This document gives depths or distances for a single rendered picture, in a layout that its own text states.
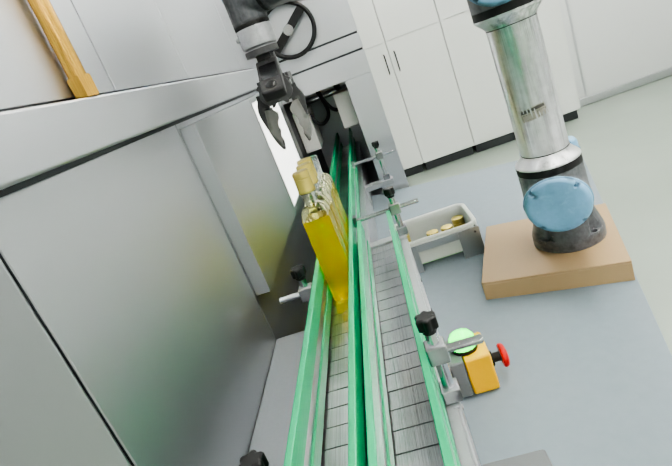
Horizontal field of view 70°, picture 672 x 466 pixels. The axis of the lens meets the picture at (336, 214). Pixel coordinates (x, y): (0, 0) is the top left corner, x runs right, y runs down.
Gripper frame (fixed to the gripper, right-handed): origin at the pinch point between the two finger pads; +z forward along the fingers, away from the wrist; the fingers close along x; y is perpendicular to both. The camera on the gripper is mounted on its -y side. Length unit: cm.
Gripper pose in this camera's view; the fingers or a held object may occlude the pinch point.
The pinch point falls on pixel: (295, 139)
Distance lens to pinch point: 105.8
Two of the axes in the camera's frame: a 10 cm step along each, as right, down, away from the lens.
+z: 3.4, 8.9, 2.9
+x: -9.4, 3.2, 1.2
